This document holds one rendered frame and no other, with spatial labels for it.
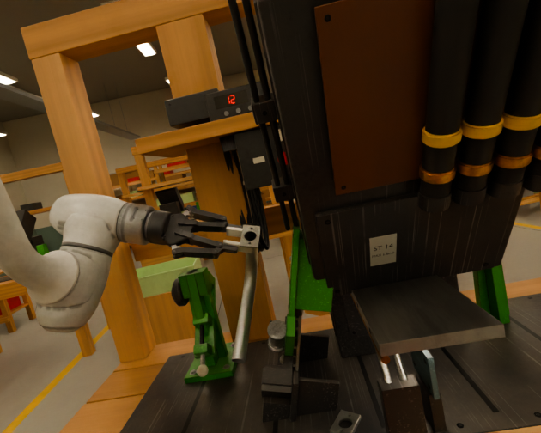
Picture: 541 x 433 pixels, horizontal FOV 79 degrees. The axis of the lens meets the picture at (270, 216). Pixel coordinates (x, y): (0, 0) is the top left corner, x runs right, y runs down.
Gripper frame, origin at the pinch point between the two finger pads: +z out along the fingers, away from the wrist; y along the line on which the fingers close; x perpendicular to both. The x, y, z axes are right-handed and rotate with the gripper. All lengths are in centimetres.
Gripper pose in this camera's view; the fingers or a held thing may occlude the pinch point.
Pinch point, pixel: (240, 240)
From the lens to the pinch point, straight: 74.6
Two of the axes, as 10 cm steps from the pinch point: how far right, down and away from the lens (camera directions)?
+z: 9.9, 1.5, 0.1
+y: 1.2, -8.1, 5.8
